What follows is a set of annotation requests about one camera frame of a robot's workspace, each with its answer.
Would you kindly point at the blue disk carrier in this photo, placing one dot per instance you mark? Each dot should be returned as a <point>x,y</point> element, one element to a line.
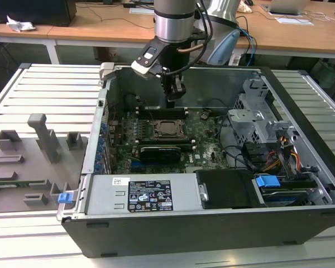
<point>266,184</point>

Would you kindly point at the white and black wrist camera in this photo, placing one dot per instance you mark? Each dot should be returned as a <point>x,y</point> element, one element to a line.
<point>145,60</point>

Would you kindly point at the silver metal drive cage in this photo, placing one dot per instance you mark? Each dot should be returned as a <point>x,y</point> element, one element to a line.
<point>251,120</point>

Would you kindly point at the black graphics card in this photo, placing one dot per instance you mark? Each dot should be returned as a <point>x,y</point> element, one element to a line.
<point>160,155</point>

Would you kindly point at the black label sticker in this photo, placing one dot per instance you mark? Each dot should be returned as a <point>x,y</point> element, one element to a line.
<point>149,195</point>

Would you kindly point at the crumpled white paper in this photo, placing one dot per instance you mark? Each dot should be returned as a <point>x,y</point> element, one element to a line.
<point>19,24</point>

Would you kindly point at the CPU socket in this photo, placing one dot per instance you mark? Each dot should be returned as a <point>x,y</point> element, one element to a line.
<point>184,134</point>

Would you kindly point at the black plastic shroud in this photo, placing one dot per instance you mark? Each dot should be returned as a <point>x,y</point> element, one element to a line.
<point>226,190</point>

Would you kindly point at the grey case corner latch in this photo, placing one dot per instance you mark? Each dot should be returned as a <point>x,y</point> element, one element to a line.
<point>106,71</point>

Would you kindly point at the black and grey PC case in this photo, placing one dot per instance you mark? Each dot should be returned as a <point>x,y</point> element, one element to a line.
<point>184,234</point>

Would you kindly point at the round coin cell battery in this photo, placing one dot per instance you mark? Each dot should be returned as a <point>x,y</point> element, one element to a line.
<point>205,114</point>

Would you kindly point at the blue case latch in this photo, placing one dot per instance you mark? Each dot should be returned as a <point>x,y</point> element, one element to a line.
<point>64,198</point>

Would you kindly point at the black power adapter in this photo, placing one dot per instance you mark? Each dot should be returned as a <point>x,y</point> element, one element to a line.
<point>129,5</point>

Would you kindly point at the green motherboard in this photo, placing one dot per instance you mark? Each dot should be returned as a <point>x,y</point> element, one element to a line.
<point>206,150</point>

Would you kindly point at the grey power supply unit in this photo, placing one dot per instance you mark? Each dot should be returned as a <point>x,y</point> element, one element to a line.
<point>106,195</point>

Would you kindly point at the white paper sheet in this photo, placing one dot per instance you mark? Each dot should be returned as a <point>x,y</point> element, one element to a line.
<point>141,10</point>
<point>294,21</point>

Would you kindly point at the silver laptop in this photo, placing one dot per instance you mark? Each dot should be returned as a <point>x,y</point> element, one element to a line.
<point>287,6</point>

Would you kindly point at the grey parts rack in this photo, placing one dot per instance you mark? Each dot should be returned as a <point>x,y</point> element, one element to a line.
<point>30,167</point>

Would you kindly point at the green RAM stick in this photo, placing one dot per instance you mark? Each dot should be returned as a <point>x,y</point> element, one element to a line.
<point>16,182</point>

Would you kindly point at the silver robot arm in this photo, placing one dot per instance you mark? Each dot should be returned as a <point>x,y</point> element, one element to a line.
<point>173,25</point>

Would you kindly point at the black computer box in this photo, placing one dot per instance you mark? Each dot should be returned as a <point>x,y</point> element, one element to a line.
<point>30,11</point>

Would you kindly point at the blue expansion slot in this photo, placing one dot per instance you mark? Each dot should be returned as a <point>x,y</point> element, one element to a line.
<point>135,165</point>

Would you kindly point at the wooden desk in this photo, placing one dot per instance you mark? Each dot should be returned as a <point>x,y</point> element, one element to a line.
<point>100,30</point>

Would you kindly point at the pale blue teach pendant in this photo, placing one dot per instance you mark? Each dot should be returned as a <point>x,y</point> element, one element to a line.
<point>223,47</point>

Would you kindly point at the small CPU plate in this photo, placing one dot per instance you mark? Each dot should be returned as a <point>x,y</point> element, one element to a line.
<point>169,127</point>

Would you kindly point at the white code sticker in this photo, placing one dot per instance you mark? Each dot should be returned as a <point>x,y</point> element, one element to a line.
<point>117,181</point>

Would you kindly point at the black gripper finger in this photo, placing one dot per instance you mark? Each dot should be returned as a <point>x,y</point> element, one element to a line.
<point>178,90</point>
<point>167,83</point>

